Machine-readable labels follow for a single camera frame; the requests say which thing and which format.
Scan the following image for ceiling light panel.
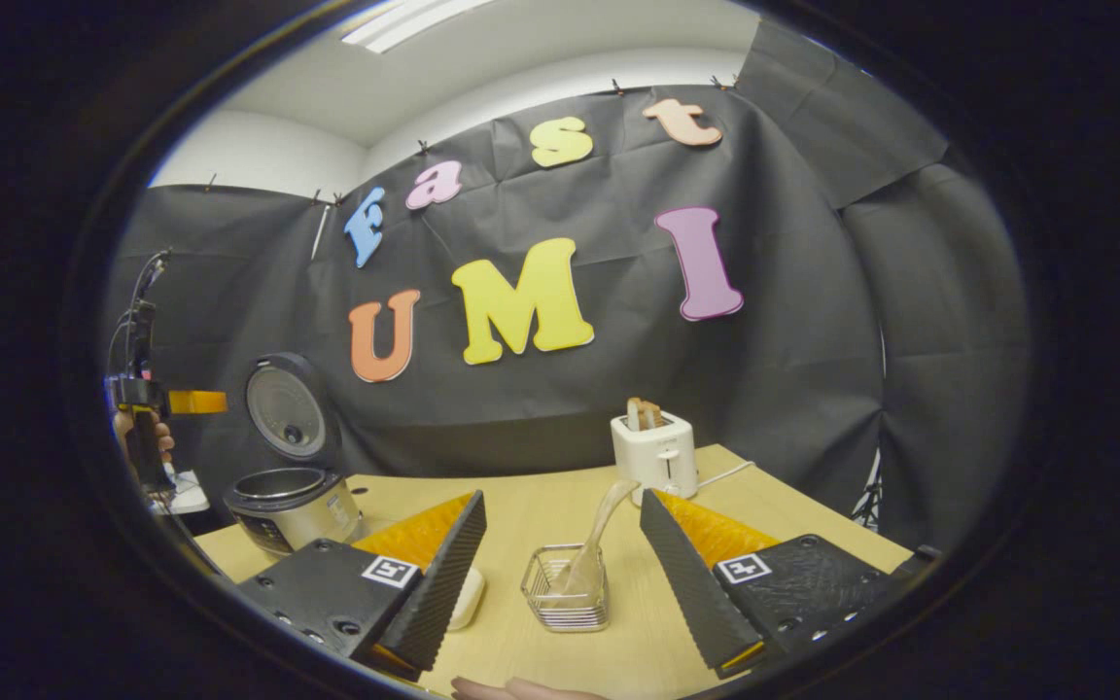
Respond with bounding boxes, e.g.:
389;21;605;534
341;0;498;54

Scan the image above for black tripod stand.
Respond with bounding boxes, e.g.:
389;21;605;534
852;452;884;534

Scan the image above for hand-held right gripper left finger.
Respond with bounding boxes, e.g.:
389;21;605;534
234;489;488;683

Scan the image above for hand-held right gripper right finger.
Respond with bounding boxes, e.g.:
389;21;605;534
640;488;901;682

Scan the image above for wooden spoon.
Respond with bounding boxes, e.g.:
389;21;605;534
550;478;641;599

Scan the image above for metal wire chopstick holder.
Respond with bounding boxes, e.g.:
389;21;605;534
520;543;612;634

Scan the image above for white side table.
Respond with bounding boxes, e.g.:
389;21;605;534
147;470;211;516

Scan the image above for white rounded container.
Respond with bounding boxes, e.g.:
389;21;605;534
448;567;486;631

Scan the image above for white toaster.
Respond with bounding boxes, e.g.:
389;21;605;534
611;410;699;507

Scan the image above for silver black rice cooker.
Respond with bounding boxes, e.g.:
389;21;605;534
223;352;364;557

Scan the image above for white toaster cable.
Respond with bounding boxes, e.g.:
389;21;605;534
696;461;755;489

